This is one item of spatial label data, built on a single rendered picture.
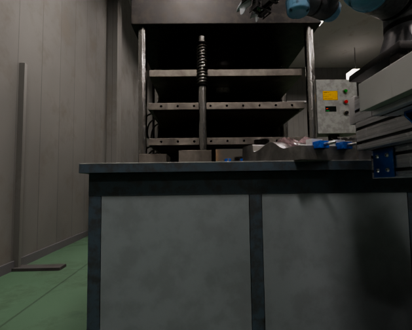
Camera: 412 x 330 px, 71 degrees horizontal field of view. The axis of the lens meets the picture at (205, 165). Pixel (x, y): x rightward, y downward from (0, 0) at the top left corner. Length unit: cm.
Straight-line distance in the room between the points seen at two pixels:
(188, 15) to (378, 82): 165
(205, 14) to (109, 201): 148
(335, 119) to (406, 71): 164
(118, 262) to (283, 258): 65
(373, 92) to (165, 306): 100
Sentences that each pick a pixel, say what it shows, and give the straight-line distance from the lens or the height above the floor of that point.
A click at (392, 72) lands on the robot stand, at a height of 93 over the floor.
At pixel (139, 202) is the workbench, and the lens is 118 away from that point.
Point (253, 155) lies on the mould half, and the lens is 144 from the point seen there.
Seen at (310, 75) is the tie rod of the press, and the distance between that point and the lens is 218.
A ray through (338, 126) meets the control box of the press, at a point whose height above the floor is 112.
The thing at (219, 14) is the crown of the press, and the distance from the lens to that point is 221.
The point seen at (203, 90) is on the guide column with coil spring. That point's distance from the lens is 204.
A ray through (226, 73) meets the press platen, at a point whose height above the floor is 151.
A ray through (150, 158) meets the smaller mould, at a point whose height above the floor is 84.
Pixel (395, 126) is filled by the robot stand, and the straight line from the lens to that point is 89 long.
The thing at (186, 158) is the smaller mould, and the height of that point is 83.
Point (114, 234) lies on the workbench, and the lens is 121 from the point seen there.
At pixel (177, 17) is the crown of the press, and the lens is 220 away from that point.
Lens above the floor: 71
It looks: 4 degrees up
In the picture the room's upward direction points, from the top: 1 degrees counter-clockwise
